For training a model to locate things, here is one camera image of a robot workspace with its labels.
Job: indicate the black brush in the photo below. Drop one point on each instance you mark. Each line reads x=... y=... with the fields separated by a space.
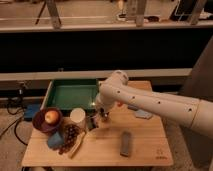
x=91 y=123

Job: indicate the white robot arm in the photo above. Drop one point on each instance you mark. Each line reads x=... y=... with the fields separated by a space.
x=194 y=113

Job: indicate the green plastic tray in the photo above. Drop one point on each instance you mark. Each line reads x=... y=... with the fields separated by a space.
x=67 y=94

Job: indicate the orange carrot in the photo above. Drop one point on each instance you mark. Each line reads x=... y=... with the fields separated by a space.
x=119 y=104

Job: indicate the small metal cup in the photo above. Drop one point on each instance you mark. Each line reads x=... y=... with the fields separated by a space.
x=105 y=117

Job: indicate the blue sponge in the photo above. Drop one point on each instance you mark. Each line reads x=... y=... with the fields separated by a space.
x=132 y=108

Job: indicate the white cup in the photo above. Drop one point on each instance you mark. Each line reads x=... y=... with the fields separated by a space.
x=78 y=117

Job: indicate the blue folded cloth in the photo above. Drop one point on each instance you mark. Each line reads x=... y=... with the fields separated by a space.
x=143 y=114

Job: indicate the grey rectangular block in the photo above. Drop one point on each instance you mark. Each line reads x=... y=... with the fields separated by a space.
x=126 y=144

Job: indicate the bunch of dark grapes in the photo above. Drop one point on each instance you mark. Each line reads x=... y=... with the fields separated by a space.
x=70 y=135

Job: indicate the yellow red apple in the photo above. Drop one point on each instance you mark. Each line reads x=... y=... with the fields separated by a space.
x=51 y=117

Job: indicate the blue rounded object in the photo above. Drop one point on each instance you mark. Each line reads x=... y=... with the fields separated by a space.
x=55 y=140

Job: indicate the blue box on floor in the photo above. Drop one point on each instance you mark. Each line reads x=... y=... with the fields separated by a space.
x=30 y=111

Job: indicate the wooden handled brush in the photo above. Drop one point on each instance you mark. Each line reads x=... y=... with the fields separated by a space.
x=77 y=144

